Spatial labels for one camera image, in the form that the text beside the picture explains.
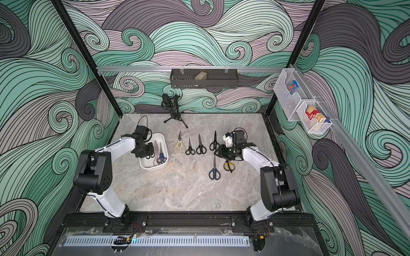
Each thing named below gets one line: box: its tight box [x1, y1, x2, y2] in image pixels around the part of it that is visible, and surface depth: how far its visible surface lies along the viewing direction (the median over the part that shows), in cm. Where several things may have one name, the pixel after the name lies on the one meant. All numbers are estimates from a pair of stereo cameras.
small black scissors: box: [185, 137, 196, 156], surface depth 102 cm
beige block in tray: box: [194, 70, 208, 80], surface depth 94 cm
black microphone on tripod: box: [161, 93, 188, 129], surface depth 101 cm
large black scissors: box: [209, 130, 220, 151], surface depth 105 cm
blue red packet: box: [286, 80, 300, 94], surface depth 85 cm
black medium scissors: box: [195, 133, 207, 155], surface depth 103 cm
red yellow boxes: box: [305, 105, 327, 123], surface depth 67 cm
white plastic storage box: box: [139, 132, 169, 171], surface depth 97 cm
